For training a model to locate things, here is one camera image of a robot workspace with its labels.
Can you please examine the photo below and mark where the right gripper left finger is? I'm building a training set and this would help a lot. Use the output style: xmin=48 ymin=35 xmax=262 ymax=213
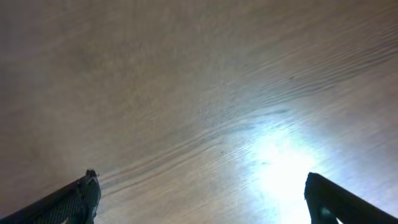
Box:
xmin=1 ymin=169 xmax=101 ymax=224

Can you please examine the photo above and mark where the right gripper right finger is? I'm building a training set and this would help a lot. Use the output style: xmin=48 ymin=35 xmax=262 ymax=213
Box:
xmin=304 ymin=172 xmax=397 ymax=224

